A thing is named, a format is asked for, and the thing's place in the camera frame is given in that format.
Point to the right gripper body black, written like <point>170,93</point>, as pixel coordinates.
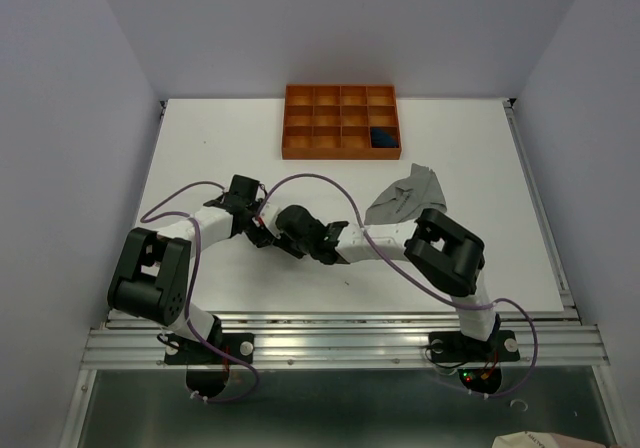
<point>300,244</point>

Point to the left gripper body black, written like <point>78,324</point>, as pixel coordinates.
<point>252,211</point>

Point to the grey underwear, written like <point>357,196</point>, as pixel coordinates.
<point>406,199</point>

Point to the navy blue underwear white trim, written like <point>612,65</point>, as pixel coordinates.
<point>381,139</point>

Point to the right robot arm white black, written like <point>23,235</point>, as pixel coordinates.
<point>449,256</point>

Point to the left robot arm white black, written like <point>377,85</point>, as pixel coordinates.
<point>155,275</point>

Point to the orange compartment tray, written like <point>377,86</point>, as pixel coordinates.
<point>332,122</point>

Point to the white pink bag corner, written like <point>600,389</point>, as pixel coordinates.
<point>528,439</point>

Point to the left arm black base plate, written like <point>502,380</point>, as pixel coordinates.
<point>184,352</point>

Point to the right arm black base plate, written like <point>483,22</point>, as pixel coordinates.
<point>452,347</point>

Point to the aluminium rail frame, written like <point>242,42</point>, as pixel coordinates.
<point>357,379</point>

